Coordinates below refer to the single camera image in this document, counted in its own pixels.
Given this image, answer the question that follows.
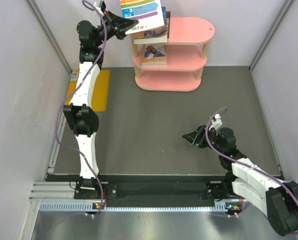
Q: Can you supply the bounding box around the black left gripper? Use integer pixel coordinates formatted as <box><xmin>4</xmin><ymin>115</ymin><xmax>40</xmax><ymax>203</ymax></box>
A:
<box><xmin>93</xmin><ymin>10</ymin><xmax>139</xmax><ymax>47</ymax></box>

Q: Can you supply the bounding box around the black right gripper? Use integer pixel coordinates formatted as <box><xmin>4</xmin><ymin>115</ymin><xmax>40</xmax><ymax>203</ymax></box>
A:
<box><xmin>182</xmin><ymin>124</ymin><xmax>225</xmax><ymax>155</ymax></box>

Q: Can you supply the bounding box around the white colourful back-cover book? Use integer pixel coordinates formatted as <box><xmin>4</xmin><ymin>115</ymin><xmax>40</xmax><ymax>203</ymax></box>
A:
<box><xmin>120</xmin><ymin>0</ymin><xmax>165</xmax><ymax>35</ymax></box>

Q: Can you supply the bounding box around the blue Jane Eyre book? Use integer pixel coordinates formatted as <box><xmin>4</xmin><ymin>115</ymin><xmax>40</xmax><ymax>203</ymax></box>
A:
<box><xmin>133</xmin><ymin>6</ymin><xmax>168</xmax><ymax>45</ymax></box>

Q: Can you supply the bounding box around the orange Othello book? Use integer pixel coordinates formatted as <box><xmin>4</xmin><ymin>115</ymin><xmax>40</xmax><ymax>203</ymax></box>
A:
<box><xmin>141</xmin><ymin>44</ymin><xmax>167</xmax><ymax>63</ymax></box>

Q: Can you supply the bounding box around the dark red book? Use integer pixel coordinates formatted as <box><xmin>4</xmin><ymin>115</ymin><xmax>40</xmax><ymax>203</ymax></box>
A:
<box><xmin>166</xmin><ymin>11</ymin><xmax>171</xmax><ymax>41</ymax></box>

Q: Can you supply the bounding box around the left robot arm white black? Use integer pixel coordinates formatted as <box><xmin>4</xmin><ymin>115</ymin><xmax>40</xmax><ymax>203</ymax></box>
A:
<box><xmin>63</xmin><ymin>11</ymin><xmax>139</xmax><ymax>200</ymax></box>

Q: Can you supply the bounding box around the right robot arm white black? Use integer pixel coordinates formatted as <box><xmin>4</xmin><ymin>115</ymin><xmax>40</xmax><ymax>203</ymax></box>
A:
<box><xmin>182</xmin><ymin>124</ymin><xmax>298</xmax><ymax>237</ymax></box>

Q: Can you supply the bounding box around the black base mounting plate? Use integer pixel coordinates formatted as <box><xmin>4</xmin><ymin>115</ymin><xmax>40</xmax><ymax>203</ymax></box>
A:
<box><xmin>73</xmin><ymin>174</ymin><xmax>243</xmax><ymax>208</ymax></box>

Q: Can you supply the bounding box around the pink three-tier shelf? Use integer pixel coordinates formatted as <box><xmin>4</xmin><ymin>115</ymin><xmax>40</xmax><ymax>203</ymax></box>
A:
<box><xmin>131</xmin><ymin>17</ymin><xmax>215</xmax><ymax>92</ymax></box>

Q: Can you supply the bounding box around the yellow plastic file folder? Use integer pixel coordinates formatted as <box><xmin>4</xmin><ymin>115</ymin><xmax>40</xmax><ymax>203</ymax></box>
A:
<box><xmin>66</xmin><ymin>69</ymin><xmax>111</xmax><ymax>112</ymax></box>

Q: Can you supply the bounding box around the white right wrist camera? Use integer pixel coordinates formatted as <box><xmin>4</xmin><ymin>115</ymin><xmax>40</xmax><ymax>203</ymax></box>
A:
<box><xmin>209</xmin><ymin>113</ymin><xmax>223</xmax><ymax>131</ymax></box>

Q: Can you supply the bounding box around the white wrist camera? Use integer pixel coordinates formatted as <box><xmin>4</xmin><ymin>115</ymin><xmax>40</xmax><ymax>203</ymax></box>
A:
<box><xmin>209</xmin><ymin>113</ymin><xmax>223</xmax><ymax>131</ymax></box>
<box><xmin>93</xmin><ymin>0</ymin><xmax>106</xmax><ymax>15</ymax></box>

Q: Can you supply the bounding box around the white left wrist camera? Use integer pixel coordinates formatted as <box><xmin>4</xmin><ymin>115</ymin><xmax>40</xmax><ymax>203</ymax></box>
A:
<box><xmin>93</xmin><ymin>0</ymin><xmax>106</xmax><ymax>15</ymax></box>

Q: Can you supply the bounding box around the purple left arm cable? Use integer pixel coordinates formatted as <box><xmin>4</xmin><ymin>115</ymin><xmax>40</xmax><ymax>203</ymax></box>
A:
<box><xmin>54</xmin><ymin>0</ymin><xmax>109</xmax><ymax>221</ymax></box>

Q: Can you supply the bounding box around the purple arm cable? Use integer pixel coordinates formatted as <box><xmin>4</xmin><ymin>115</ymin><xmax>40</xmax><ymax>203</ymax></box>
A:
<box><xmin>205</xmin><ymin>106</ymin><xmax>298</xmax><ymax>236</ymax></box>
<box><xmin>54</xmin><ymin>0</ymin><xmax>109</xmax><ymax>221</ymax></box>

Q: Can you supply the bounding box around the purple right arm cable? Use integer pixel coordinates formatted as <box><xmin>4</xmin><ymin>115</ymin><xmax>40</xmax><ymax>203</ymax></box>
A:
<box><xmin>205</xmin><ymin>106</ymin><xmax>298</xmax><ymax>236</ymax></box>

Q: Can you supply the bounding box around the aluminium frame rail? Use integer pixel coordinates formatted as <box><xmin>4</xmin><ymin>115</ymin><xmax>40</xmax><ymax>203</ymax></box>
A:
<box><xmin>28</xmin><ymin>181</ymin><xmax>298</xmax><ymax>213</ymax></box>

